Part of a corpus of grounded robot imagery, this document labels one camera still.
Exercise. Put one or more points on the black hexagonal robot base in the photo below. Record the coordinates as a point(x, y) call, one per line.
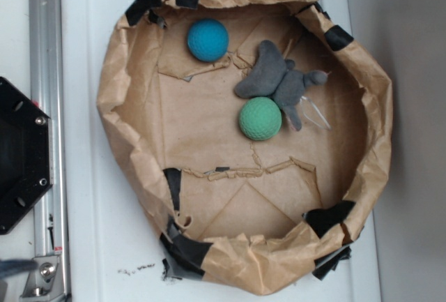
point(25, 160)

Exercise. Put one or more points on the green dimpled foam ball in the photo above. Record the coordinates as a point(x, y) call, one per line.
point(260, 118)

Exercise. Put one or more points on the blue dimpled foam ball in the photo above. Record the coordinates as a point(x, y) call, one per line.
point(208, 40)

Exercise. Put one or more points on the brown paper bag tray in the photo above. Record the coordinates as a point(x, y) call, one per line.
point(254, 215)

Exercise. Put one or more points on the grey plush toy animal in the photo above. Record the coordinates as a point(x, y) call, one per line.
point(275, 77)

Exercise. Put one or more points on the white plastic board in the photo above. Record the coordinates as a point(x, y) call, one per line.
point(114, 254)

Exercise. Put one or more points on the aluminium extrusion rail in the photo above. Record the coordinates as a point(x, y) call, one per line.
point(50, 213)

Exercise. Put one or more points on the metal corner bracket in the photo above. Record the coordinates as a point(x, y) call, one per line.
point(46, 282)

